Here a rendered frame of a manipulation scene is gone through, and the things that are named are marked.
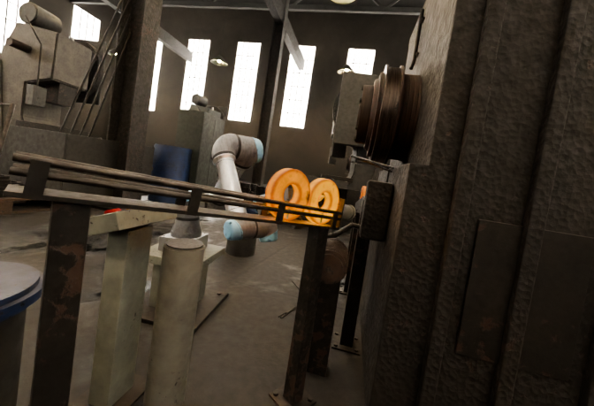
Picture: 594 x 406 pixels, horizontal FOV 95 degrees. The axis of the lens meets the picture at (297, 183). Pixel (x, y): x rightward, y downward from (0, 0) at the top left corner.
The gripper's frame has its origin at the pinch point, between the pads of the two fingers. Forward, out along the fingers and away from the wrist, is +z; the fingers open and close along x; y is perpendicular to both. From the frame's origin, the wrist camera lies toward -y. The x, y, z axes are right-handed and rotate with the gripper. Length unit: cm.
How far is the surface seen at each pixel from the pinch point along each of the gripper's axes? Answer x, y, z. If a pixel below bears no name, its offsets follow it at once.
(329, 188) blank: 1.0, 2.8, 3.1
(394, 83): 34, 47, 16
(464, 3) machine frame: 20, 54, 47
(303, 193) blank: -10.7, 0.9, 2.4
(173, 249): -39.3, -13.2, -24.0
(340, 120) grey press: 237, 141, -153
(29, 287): -69, -19, -33
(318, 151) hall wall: 777, 316, -652
